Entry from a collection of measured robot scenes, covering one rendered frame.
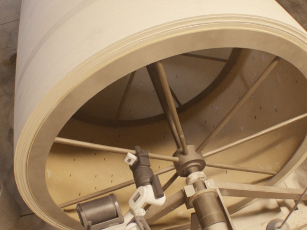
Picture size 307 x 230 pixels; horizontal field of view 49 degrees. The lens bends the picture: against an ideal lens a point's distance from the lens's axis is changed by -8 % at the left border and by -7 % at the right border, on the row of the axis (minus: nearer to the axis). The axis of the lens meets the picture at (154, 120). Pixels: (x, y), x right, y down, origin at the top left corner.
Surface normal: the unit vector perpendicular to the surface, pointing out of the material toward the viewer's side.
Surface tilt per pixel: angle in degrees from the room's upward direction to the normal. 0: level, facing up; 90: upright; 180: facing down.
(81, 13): 24
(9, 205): 90
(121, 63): 90
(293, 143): 69
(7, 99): 0
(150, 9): 7
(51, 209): 90
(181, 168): 90
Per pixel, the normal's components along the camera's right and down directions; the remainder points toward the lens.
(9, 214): 0.87, 0.32
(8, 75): -0.07, -0.66
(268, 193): 0.26, 0.72
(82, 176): 0.69, -0.61
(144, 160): 0.50, -0.68
